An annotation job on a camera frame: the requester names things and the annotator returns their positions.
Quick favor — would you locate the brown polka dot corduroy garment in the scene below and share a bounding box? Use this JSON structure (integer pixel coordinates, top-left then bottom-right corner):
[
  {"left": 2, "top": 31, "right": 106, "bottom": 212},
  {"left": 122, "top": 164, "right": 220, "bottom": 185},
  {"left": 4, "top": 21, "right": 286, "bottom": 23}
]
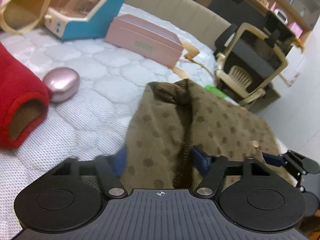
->
[{"left": 120, "top": 79, "right": 280, "bottom": 190}]

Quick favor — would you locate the white quilted mattress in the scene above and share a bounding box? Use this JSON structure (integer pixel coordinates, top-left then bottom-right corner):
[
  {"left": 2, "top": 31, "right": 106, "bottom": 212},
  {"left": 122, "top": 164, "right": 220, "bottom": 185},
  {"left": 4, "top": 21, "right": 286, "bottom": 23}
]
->
[{"left": 0, "top": 3, "right": 241, "bottom": 239}]

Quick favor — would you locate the pink metallic oval case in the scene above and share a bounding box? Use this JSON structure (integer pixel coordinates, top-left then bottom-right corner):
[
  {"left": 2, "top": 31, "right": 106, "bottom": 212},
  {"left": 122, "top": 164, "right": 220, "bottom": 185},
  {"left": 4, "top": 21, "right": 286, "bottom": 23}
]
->
[{"left": 42, "top": 67, "right": 80, "bottom": 103}]

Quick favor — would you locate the beige and black office chair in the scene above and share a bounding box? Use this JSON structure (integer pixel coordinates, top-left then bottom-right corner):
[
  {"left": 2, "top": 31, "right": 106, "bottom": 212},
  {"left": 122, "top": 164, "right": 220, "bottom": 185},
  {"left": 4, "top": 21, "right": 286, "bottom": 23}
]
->
[{"left": 214, "top": 23, "right": 288, "bottom": 108}]

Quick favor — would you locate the red fabric garment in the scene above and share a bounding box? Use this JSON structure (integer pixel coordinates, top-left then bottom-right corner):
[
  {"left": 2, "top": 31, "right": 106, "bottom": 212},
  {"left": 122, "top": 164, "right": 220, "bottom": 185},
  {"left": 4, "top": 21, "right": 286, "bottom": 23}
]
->
[{"left": 1, "top": 45, "right": 49, "bottom": 149}]

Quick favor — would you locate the pink rectangular box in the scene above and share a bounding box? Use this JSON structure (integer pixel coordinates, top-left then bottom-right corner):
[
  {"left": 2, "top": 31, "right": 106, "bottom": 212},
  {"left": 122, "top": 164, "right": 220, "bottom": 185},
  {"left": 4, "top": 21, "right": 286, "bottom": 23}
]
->
[{"left": 105, "top": 14, "right": 184, "bottom": 68}]

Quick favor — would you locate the blue and cream toy case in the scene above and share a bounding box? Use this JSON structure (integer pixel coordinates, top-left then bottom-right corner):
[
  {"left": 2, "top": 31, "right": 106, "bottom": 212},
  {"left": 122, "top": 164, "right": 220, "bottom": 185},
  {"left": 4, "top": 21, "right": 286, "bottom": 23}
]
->
[{"left": 44, "top": 0, "right": 125, "bottom": 41}]

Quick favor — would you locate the beige upholstered bed headboard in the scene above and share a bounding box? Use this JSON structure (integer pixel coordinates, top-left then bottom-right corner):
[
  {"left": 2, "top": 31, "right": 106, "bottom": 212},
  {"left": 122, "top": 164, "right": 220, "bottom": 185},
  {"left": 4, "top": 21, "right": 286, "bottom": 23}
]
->
[{"left": 125, "top": 0, "right": 231, "bottom": 49}]

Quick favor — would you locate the yellow cloth tote bag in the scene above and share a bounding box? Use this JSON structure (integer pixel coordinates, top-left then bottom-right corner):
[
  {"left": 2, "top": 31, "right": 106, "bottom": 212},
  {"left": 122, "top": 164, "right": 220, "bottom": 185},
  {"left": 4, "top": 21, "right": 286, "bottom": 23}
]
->
[{"left": 1, "top": 0, "right": 50, "bottom": 34}]

